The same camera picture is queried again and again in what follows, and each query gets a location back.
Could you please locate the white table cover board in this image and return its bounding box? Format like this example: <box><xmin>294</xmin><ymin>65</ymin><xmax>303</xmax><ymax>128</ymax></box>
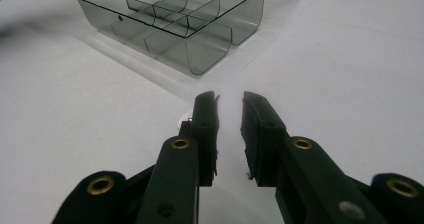
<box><xmin>0</xmin><ymin>0</ymin><xmax>424</xmax><ymax>224</ymax></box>

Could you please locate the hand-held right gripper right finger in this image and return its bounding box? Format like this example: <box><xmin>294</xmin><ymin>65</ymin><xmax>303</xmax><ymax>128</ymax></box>
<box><xmin>239</xmin><ymin>90</ymin><xmax>390</xmax><ymax>224</ymax></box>

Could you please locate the clear smoky compartment box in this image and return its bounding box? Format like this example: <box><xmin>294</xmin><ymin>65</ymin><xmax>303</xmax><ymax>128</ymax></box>
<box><xmin>76</xmin><ymin>0</ymin><xmax>306</xmax><ymax>77</ymax></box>

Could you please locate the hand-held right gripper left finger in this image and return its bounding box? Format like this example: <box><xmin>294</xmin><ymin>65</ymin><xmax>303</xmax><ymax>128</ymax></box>
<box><xmin>135</xmin><ymin>90</ymin><xmax>221</xmax><ymax>224</ymax></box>

